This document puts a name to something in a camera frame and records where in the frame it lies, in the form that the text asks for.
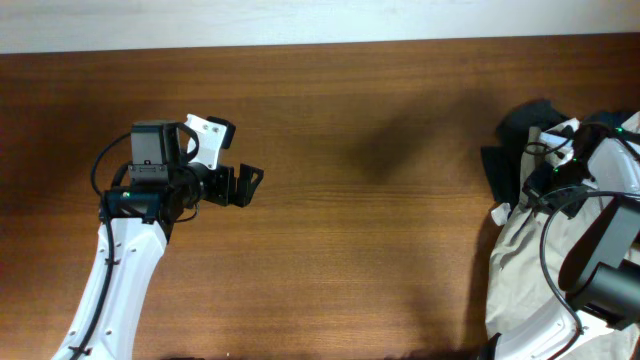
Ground dark shirt with white collar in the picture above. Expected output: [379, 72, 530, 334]
[481, 99, 639, 206]

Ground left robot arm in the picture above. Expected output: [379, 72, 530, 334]
[54, 114, 264, 359]

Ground khaki shorts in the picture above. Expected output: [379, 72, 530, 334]
[484, 124, 640, 360]

